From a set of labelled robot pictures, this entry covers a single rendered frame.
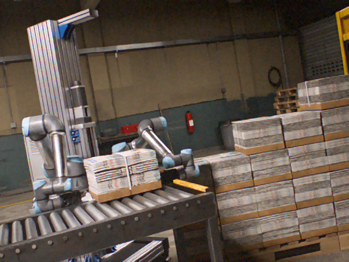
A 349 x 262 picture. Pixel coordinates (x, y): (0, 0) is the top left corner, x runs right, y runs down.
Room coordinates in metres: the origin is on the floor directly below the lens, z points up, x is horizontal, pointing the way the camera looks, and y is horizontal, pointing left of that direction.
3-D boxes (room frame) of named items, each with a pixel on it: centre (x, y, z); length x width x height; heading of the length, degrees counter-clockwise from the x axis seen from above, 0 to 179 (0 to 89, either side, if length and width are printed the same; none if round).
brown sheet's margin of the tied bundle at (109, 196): (2.25, 0.47, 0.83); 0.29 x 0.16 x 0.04; 23
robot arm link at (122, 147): (3.06, 0.47, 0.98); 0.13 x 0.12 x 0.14; 125
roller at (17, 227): (1.81, 0.84, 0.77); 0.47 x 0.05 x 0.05; 23
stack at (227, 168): (2.94, -0.46, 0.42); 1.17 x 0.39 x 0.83; 95
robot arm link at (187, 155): (2.55, -0.02, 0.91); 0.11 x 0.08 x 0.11; 125
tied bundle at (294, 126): (2.98, -0.89, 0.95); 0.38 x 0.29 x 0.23; 4
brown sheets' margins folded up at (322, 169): (2.94, -0.47, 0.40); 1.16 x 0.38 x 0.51; 95
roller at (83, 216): (1.94, 0.54, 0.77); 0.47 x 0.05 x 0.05; 23
